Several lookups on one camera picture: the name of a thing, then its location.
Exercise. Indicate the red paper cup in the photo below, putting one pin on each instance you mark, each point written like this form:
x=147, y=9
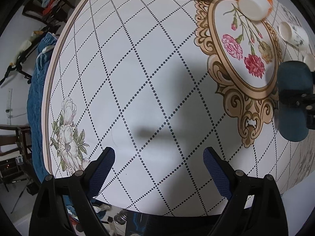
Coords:
x=309, y=60

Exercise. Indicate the dark teal plastic cup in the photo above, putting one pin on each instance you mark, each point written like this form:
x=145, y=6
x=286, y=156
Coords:
x=293, y=135

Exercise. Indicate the dark wooden chair near left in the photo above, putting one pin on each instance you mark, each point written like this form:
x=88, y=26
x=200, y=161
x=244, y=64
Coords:
x=15, y=151

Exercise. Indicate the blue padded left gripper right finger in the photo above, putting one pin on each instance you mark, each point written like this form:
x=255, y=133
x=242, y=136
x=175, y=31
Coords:
x=218, y=170

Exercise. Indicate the white paper cup bamboo print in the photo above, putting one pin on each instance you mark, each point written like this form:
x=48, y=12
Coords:
x=294, y=35

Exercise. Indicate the floral diamond pattern tablecloth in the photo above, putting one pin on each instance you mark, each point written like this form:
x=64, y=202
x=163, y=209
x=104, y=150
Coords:
x=159, y=81

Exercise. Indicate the white and orange cup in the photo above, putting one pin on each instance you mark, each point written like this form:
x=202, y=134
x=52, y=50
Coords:
x=255, y=10

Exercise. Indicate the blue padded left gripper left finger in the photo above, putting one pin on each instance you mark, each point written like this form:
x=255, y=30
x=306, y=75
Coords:
x=98, y=170

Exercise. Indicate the black exercise bench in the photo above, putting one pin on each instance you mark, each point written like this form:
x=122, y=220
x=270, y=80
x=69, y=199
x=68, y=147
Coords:
x=24, y=51

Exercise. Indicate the blue quilted blanket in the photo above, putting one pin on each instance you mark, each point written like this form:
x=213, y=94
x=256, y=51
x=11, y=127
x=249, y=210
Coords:
x=34, y=102

